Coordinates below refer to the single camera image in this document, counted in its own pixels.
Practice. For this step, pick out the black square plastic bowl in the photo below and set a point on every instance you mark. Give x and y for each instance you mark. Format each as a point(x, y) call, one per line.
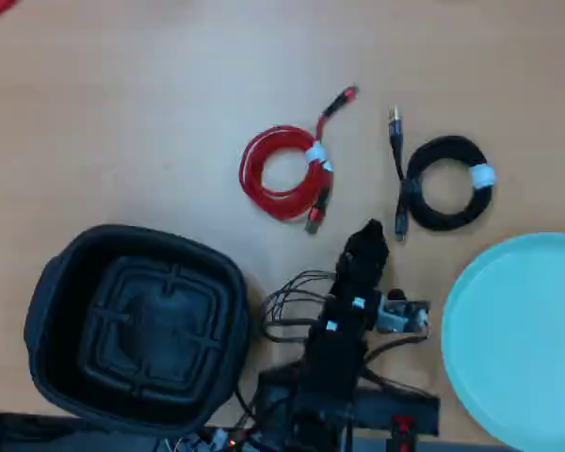
point(136, 320)

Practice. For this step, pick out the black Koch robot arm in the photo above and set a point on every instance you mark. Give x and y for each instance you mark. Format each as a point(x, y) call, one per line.
point(334, 358)

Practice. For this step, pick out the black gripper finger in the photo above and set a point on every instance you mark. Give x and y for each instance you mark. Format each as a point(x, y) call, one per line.
point(362, 245)
point(380, 249)

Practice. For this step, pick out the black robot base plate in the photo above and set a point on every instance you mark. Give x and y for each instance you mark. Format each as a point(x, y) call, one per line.
point(395, 405)

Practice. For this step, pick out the red table clamp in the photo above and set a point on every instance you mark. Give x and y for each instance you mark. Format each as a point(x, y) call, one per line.
point(402, 431)

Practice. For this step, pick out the light blue round plate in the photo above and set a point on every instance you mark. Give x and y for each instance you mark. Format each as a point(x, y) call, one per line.
point(522, 339)

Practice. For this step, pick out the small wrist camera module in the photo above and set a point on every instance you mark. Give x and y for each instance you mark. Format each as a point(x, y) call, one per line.
point(400, 315)

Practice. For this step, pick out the robot controller circuit board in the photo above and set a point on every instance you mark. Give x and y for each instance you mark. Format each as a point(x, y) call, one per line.
point(216, 440)

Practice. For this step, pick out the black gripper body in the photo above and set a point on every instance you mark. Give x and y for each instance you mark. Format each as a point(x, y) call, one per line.
point(360, 282)

